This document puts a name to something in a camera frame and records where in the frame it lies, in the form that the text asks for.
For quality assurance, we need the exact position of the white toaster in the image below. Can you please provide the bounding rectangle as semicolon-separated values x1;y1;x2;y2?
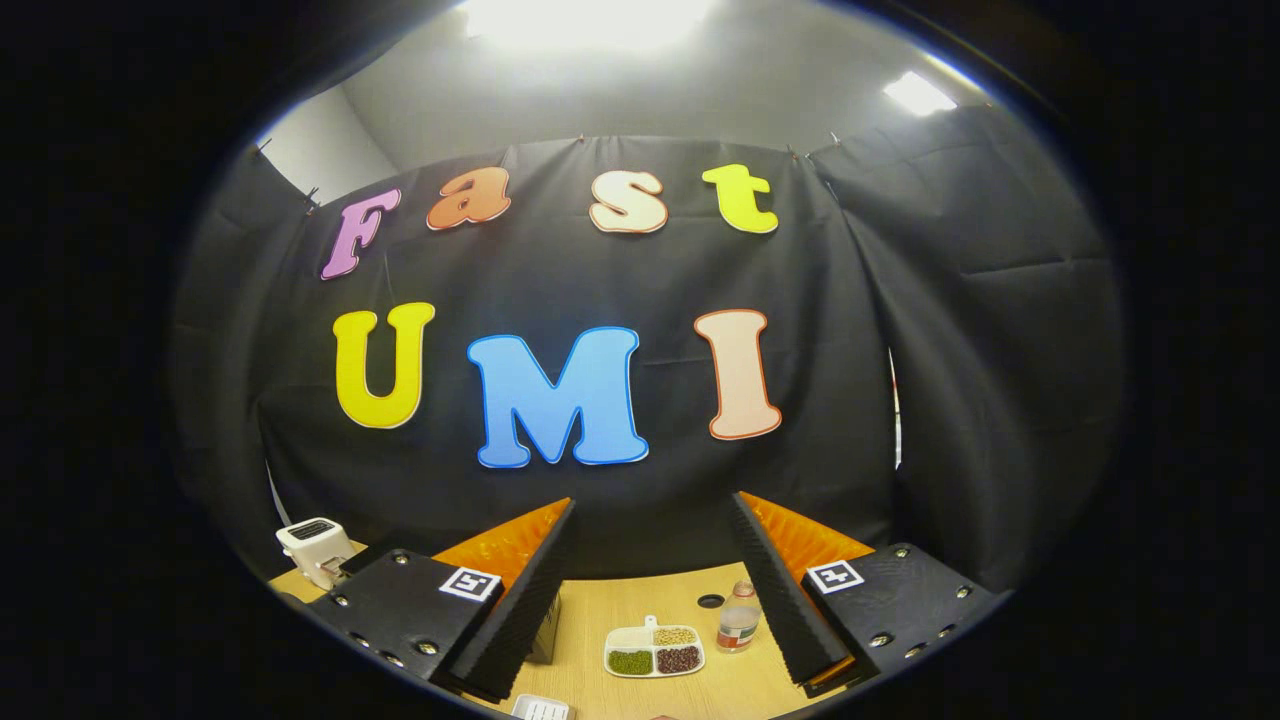
276;517;354;591

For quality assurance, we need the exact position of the small ceiling light panel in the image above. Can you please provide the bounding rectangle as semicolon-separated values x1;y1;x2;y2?
882;70;959;117

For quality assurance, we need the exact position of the clear plastic bottle red label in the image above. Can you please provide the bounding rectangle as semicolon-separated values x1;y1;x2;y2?
716;580;763;655

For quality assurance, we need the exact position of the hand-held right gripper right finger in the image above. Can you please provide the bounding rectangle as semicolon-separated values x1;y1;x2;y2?
730;491;1004;699

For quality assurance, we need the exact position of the white divided plate with beans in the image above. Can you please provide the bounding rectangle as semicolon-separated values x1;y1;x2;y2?
603;615;707;680

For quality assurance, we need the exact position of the black electric oven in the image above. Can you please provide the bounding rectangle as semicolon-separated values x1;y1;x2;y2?
338;528;564;665

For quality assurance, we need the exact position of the large ceiling light panel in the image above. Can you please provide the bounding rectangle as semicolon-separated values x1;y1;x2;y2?
460;0;716;51

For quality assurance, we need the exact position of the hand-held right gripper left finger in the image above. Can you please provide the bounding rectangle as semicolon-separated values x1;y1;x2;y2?
303;497;579;704

